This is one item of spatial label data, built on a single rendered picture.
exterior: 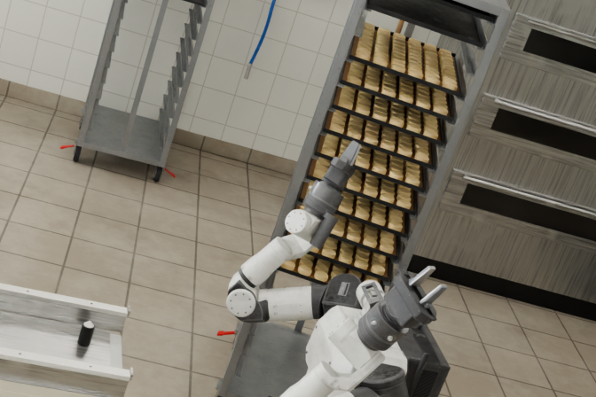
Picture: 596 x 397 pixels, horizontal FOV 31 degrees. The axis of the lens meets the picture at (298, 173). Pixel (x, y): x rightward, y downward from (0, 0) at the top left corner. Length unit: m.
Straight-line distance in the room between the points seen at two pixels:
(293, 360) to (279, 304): 1.58
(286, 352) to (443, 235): 1.71
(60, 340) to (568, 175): 3.71
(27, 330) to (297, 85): 4.00
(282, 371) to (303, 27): 2.70
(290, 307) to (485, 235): 3.19
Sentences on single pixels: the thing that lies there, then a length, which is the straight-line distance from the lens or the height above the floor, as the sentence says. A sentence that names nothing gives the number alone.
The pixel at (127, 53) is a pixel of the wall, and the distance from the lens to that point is 6.52.
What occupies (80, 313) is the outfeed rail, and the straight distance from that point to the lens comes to 2.87.
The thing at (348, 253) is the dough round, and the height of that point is 0.79.
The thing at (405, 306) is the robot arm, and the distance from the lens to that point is 2.27.
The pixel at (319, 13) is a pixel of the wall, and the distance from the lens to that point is 6.46.
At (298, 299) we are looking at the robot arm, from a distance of 2.89.
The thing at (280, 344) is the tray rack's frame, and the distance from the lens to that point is 4.53.
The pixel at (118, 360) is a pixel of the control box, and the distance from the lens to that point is 2.79.
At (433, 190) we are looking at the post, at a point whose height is 1.16.
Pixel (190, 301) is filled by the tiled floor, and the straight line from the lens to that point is 4.93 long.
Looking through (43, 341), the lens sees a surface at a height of 0.84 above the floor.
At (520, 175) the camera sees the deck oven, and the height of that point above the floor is 0.72.
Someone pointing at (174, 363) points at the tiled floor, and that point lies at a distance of 4.46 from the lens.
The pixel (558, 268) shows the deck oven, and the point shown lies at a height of 0.27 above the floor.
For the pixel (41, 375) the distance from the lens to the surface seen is 2.63.
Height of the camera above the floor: 2.32
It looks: 20 degrees down
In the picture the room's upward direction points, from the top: 19 degrees clockwise
